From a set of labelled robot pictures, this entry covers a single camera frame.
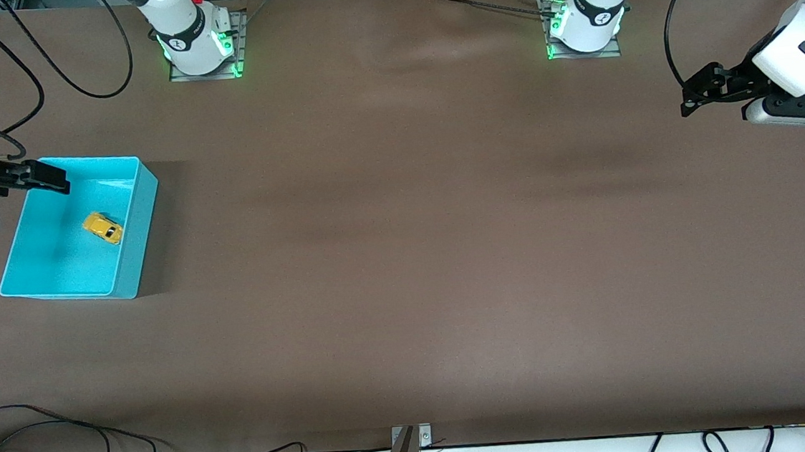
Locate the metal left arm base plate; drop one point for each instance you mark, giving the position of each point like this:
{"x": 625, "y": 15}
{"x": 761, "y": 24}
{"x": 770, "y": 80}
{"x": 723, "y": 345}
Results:
{"x": 584, "y": 55}

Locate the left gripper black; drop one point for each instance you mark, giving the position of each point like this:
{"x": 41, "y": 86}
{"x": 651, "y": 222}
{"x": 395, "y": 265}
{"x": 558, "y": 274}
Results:
{"x": 740, "y": 76}

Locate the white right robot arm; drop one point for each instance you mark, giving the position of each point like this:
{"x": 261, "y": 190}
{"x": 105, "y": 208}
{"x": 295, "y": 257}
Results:
{"x": 186, "y": 34}

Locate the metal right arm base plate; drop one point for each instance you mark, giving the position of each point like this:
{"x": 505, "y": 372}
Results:
{"x": 239, "y": 45}

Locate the yellow beetle toy car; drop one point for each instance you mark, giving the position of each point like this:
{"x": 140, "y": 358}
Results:
{"x": 102, "y": 228}

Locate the teal plastic bin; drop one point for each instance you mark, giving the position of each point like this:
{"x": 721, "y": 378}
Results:
{"x": 61, "y": 271}

